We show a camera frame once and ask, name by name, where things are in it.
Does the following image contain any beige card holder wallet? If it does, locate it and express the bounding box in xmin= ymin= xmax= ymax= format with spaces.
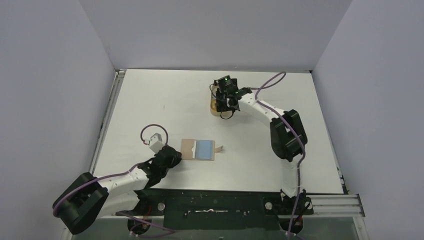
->
xmin=180 ymin=138 xmax=224 ymax=161

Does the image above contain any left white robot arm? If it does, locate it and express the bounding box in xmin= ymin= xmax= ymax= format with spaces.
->
xmin=52 ymin=145 xmax=182 ymax=235

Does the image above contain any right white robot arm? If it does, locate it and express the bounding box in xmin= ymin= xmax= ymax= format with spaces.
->
xmin=209 ymin=75 xmax=308 ymax=214

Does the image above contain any beige oval tray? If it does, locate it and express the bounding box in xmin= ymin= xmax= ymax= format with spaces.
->
xmin=209 ymin=83 xmax=232 ymax=119

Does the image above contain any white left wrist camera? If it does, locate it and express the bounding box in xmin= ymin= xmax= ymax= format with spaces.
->
xmin=148 ymin=133 xmax=165 ymax=154

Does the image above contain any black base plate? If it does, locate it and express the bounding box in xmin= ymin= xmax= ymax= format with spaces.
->
xmin=127 ymin=188 xmax=314 ymax=231

